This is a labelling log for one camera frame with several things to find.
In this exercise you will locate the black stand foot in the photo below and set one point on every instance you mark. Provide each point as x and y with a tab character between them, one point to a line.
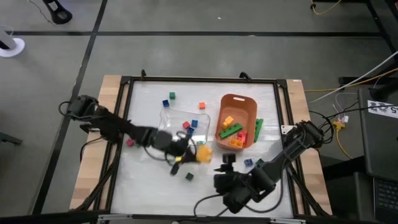
60	14

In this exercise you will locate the white plug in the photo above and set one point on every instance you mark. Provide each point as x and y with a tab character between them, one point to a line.
344	119

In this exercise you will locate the small red block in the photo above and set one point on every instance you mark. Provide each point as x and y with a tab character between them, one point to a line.
130	142
186	125

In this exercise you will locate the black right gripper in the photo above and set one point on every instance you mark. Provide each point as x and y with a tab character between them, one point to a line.
231	183

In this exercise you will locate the clear plastic bin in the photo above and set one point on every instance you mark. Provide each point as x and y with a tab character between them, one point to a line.
174	119

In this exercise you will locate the silver bracket plate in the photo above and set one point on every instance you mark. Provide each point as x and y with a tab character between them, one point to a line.
286	129

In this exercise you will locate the long green block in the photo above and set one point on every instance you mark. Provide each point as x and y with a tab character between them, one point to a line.
230	130
258	130

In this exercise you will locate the black frame clamp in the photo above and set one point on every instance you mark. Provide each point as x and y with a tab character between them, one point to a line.
143	74
245	75

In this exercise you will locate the black computer case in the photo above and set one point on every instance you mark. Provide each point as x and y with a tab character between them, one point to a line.
382	146

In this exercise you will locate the black keyboard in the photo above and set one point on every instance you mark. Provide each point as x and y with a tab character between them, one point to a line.
387	199

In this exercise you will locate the large yellow block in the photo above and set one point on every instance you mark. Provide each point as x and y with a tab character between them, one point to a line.
228	121
205	154
236	142

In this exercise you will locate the white printed label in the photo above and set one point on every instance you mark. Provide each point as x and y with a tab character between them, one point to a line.
381	107

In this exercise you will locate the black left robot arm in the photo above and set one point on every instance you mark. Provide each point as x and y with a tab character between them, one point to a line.
109	123

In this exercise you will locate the white round stand base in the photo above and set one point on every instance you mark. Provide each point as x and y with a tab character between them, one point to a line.
14	48

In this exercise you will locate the large red block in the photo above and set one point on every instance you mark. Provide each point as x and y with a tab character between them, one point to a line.
242	136

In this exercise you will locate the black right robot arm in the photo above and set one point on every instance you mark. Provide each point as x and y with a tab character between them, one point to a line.
280	161

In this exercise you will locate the black desk frame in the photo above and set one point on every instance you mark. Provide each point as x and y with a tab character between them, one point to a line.
382	18

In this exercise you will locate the white table sheet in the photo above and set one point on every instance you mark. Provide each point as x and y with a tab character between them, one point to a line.
155	199

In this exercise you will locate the small blue block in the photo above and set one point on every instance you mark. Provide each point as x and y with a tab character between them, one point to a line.
166	103
194	123
190	130
248	162

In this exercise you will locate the orange plastic bin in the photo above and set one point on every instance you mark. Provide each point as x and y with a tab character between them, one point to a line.
239	107

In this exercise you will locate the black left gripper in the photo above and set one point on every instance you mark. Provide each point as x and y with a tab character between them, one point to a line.
178	149

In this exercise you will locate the small orange block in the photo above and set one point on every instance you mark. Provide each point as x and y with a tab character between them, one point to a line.
202	105

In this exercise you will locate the black table frame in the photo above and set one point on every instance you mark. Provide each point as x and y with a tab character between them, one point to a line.
202	79

